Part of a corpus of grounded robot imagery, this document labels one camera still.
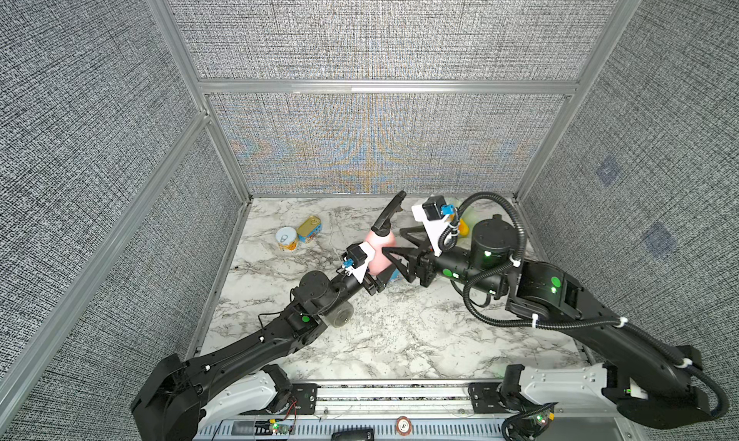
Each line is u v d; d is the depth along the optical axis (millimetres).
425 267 448
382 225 500
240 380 572
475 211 1163
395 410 731
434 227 441
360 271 566
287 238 1002
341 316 828
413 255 452
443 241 445
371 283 585
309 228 1060
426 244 456
